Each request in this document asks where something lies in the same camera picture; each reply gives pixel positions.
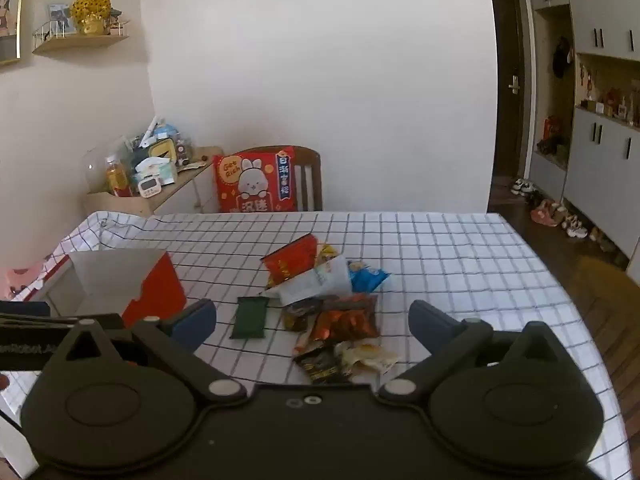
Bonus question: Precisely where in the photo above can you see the red rabbit cushion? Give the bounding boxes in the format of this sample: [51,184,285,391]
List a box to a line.
[213,147,298,214]

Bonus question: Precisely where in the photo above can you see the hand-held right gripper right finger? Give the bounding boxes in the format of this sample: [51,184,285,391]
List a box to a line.
[377,301,576,403]

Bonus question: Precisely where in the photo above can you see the wooden side cabinet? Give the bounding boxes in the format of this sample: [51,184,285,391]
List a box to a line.
[82,146,224,218]

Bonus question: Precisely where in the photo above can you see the red cardboard box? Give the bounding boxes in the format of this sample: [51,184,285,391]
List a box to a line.
[44,249,188,332]

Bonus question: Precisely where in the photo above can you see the pink shoes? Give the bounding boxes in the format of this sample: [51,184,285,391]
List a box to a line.
[530,200,568,228]

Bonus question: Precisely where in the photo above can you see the large framed poster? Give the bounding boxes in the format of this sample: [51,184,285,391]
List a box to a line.
[0,0,27,67]

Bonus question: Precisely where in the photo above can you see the clear pastry packet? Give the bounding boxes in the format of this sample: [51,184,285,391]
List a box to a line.
[334,339,403,375]

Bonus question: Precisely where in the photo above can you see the orange snack packet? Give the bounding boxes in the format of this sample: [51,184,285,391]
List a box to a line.
[307,294,381,343]

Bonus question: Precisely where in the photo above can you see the wooden wall shelf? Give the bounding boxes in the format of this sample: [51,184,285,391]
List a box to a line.
[31,19,131,56]

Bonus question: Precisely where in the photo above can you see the gold flower ornament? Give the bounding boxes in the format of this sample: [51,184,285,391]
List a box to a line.
[71,0,113,37]

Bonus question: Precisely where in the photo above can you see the dark wooden door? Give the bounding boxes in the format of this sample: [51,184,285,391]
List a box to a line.
[489,0,532,196]

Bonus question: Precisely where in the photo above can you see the white tube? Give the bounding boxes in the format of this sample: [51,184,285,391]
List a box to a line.
[140,116,160,147]

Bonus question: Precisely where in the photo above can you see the blue snack packet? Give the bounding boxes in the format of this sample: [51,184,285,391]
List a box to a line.
[347,260,392,293]

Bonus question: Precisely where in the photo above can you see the dark brown snack packet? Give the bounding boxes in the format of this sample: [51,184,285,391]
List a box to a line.
[282,299,326,332]

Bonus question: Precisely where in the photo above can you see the white snack packet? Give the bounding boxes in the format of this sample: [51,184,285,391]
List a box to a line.
[260,255,353,307]

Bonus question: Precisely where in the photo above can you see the white checked tablecloth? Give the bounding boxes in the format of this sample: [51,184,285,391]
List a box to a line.
[0,210,628,480]

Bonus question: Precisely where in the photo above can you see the pink cloth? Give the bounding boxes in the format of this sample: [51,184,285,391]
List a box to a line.
[0,260,47,301]

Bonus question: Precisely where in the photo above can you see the orange drink bottle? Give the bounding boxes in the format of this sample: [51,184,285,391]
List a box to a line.
[105,156,133,197]

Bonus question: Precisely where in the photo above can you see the green snack packet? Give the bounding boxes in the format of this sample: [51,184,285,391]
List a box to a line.
[230,296,271,339]

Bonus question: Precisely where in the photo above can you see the tissue pack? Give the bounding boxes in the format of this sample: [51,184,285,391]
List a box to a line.
[132,157,178,186]

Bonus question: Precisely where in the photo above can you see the white kitchen timer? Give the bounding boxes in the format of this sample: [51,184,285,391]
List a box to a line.
[136,172,162,198]

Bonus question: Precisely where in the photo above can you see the standing photo card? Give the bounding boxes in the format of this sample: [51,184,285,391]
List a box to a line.
[48,4,76,35]

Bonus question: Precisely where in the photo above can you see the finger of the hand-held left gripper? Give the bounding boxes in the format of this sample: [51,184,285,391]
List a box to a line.
[0,312,125,332]
[0,300,52,317]

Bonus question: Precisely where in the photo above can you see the black snack packet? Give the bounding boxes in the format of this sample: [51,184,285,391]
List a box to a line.
[292,342,353,386]

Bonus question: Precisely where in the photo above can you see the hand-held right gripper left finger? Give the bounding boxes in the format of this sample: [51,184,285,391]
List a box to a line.
[42,299,248,403]

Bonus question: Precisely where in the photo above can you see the wooden chair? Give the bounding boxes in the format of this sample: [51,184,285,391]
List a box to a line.
[270,146,323,212]

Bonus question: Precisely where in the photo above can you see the grey wardrobe cabinet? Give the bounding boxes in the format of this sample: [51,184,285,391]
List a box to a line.
[525,0,640,283]

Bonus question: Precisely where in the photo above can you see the red snack packet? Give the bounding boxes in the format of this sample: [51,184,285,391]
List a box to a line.
[261,234,319,288]

